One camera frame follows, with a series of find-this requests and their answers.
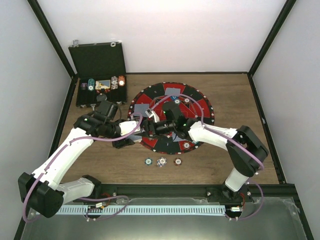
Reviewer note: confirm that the blue card bottom seat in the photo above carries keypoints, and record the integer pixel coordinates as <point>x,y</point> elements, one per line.
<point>175,137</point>

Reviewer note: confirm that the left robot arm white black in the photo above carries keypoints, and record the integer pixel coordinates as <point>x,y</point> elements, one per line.
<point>43,191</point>

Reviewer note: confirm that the light blue slotted cable duct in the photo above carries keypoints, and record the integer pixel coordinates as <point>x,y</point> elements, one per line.
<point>145,210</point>

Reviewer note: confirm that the round red black poker mat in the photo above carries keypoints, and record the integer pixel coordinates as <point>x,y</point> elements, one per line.
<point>199,106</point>

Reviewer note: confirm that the blue white chips in case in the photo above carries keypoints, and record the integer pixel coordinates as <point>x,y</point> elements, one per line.
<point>114,82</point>

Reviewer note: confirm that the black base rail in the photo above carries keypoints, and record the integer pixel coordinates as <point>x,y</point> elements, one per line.
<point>214,193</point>

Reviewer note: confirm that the metal sheet front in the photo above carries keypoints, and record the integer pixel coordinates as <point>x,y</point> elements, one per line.
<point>271,218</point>

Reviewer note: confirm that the black aluminium frame post right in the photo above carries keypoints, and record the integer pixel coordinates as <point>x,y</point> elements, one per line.
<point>280,20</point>

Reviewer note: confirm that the purple chip stack in case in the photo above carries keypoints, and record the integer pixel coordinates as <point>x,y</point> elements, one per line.
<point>83,86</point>

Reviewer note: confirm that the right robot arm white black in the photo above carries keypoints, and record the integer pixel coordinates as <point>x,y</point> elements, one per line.
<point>245,149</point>

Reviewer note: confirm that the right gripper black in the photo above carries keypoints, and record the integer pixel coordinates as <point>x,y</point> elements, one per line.
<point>156,130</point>

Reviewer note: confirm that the green chip stack in case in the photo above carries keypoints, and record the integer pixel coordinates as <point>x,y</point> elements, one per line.
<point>91,84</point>

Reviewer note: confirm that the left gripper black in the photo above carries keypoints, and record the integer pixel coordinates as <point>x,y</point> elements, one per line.
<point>122,142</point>

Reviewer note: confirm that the orange chips in case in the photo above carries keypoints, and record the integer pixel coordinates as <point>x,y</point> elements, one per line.
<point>121,80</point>

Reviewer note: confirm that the black aluminium frame post left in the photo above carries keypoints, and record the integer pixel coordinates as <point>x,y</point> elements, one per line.
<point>41,17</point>

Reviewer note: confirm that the black aluminium frame post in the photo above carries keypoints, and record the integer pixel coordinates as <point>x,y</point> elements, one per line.
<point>41,17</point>
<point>280,20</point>

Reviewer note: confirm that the black poker case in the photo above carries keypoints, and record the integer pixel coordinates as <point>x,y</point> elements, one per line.
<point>99,61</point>

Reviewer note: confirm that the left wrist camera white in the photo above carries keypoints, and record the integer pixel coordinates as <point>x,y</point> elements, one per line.
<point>127,127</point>

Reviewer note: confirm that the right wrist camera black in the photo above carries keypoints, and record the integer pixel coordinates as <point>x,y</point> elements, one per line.
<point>172,111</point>

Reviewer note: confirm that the brown poker chip stack table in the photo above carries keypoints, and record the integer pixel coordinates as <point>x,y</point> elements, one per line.
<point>177,161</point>

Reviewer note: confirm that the blue card seat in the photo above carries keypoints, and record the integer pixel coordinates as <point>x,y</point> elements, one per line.
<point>175,137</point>
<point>141,108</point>
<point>170,91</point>

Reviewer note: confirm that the clear dealer button in case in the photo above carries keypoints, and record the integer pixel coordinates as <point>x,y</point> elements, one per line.
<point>101,97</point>

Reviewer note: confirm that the green poker chip stack table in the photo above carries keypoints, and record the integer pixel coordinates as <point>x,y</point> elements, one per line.
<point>148,161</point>

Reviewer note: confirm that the card deck in case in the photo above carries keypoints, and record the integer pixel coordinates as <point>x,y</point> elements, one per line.
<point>103,84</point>

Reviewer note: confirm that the blue card top seat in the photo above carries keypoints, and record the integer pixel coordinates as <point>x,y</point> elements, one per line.
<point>170,91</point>

